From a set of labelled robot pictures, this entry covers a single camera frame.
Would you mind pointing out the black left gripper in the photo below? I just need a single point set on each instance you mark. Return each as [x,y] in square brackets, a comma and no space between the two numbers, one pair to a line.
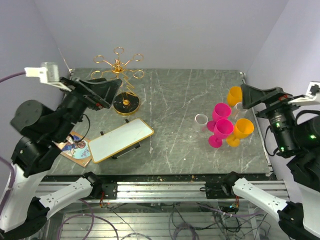
[98,88]

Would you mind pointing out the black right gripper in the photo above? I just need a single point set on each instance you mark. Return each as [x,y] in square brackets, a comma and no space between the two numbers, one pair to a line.
[251,96]

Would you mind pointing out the clear wine glass front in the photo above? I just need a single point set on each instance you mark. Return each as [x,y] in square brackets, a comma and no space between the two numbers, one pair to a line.
[238,112]

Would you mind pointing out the clear wine glass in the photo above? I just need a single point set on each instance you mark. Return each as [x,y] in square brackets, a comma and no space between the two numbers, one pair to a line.
[238,112]
[198,129]

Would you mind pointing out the yellow wine glass front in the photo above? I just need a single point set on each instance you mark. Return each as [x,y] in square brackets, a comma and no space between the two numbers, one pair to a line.
[234,96]

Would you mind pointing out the yellow wine glass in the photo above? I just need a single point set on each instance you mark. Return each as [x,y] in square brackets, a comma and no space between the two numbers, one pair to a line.
[242,129]
[234,96]

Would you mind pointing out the magenta wine glass front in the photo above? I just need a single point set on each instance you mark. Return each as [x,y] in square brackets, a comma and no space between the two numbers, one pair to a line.
[220,111]

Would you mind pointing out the magenta wine glass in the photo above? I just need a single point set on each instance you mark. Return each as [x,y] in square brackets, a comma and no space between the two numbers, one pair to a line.
[220,111]
[222,129]

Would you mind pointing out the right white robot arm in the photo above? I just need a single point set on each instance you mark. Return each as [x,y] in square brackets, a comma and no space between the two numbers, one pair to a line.
[298,139]

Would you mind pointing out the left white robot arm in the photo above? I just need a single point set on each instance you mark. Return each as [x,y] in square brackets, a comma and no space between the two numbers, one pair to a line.
[22,213]

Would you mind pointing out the white gold-framed tray stand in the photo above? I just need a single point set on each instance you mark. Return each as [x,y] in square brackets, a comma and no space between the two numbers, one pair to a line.
[119,139]

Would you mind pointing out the illustrated picture book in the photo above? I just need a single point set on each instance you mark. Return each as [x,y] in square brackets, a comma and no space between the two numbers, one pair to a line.
[76,148]

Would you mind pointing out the gold wire glass rack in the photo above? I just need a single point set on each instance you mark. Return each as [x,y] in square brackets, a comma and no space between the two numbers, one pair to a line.
[127,102]

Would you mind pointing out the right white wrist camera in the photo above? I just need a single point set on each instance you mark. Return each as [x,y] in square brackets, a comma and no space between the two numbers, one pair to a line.
[310,98]

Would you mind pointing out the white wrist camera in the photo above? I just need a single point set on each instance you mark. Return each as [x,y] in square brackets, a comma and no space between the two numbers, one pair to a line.
[310,98]
[48,73]

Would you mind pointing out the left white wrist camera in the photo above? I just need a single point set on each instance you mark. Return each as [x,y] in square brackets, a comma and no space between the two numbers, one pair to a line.
[48,73]

